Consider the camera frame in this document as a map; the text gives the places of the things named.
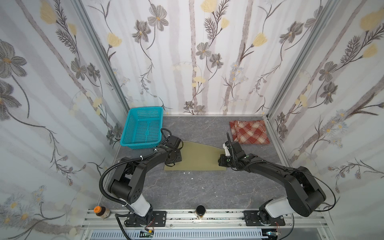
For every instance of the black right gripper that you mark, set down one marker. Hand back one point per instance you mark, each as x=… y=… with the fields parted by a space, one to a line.
x=223 y=160

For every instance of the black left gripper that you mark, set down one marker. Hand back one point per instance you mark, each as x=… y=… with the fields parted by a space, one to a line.
x=173 y=156

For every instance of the red plaid wool skirt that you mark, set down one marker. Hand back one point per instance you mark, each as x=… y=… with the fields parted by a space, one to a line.
x=249 y=132

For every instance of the olive green skirt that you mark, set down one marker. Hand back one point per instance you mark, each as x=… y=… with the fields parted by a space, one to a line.
x=198 y=157

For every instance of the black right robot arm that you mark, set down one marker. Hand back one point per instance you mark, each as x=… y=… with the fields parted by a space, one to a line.
x=303 y=193

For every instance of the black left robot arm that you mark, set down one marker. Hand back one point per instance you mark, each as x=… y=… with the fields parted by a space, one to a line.
x=123 y=182

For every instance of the teal plastic basket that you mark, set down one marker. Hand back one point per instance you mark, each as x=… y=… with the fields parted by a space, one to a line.
x=142 y=129

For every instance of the black knob jar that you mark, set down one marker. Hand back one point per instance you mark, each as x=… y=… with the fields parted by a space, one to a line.
x=200 y=211

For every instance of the orange capped bottle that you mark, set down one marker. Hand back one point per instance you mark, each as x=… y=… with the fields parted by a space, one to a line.
x=102 y=212

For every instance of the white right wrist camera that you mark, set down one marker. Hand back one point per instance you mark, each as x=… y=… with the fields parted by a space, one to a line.
x=227 y=153

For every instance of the aluminium front rail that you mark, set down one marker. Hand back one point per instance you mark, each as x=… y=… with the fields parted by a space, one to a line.
x=228 y=224

